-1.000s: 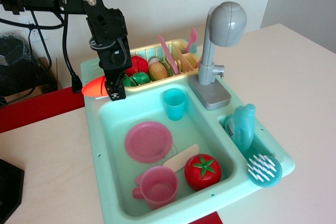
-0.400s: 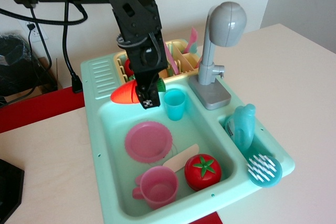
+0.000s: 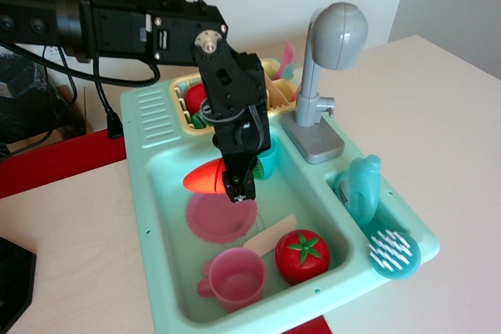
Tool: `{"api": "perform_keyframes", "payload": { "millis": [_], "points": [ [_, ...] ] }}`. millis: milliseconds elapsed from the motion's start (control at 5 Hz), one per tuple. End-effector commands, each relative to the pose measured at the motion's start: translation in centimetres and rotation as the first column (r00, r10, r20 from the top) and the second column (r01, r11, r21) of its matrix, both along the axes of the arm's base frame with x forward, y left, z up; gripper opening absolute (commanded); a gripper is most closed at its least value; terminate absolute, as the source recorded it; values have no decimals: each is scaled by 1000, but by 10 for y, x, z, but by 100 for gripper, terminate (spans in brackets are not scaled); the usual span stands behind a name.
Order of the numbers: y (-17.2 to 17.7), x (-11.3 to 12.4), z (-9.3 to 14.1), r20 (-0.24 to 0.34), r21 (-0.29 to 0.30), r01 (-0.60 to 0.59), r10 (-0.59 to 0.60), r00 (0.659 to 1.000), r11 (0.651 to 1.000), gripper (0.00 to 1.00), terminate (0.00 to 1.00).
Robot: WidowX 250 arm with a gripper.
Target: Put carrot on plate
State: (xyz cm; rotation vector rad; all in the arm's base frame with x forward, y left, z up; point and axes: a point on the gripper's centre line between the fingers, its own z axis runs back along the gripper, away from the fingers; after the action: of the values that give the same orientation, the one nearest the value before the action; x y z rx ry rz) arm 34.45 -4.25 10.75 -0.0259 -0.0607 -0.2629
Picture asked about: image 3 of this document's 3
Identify black bin with bag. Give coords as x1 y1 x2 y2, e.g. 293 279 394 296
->
1 51 85 144

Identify pink toy mug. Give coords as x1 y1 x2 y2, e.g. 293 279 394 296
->
196 247 267 312

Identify teal dish brush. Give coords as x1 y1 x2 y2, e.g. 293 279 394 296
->
364 222 421 279

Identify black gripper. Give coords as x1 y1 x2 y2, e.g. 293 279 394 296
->
193 31 271 203

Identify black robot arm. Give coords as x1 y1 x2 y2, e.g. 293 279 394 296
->
1 0 271 203

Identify pink teal toy spatula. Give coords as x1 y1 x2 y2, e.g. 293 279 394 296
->
273 41 295 80

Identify red toy apple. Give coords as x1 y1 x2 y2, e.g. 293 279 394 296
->
185 83 207 114

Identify black object at left edge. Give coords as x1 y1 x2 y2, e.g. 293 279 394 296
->
1 238 37 333

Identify mint green toy sink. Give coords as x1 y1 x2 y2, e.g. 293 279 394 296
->
118 63 441 334

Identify grey toy faucet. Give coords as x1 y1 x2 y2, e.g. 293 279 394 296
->
279 2 369 165

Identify white wall outlet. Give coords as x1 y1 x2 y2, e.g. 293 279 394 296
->
38 46 73 64

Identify pink toy plate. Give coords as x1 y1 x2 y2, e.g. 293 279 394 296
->
186 193 258 243

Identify green toy vegetable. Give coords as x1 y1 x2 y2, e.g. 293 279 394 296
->
191 112 212 129

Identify yellow dish rack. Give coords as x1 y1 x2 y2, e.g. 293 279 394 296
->
168 59 297 136

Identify cream toy knife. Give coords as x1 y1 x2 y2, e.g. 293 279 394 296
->
242 214 297 257

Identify black gooseneck cable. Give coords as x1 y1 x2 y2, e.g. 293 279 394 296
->
92 0 124 140

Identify teal plastic cup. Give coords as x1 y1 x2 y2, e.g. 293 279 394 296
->
254 137 277 180

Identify red toy tomato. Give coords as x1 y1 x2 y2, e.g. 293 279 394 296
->
275 229 331 285

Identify teal soap bottle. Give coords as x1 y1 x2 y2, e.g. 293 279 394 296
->
333 154 381 229

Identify orange toy carrot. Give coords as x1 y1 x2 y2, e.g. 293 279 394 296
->
182 158 273 194

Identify black power cable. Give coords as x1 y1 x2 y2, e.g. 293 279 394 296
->
41 0 79 95

